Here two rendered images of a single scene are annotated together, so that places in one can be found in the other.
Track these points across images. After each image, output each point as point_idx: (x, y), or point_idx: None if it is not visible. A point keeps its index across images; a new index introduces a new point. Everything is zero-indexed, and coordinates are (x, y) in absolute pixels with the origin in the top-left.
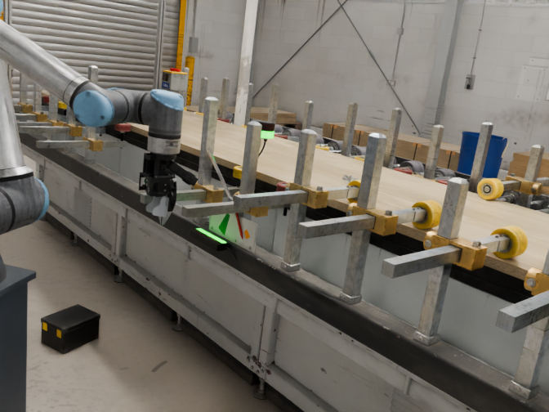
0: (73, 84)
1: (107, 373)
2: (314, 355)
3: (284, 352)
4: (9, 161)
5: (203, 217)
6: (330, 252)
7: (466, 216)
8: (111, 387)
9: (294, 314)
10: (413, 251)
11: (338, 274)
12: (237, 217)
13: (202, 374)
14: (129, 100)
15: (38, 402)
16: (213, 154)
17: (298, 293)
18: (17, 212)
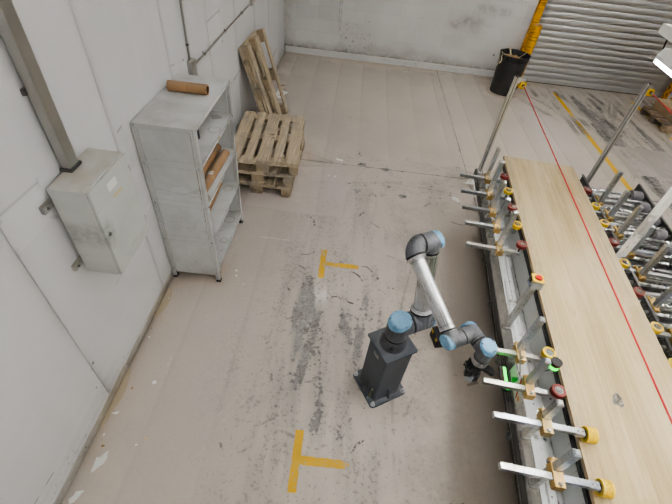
0: (443, 328)
1: (446, 372)
2: None
3: None
4: (422, 308)
5: (512, 360)
6: (560, 438)
7: (658, 496)
8: (443, 382)
9: None
10: (586, 493)
11: (557, 450)
12: None
13: (489, 403)
14: (469, 339)
15: (411, 372)
16: (548, 317)
17: (516, 453)
18: (417, 330)
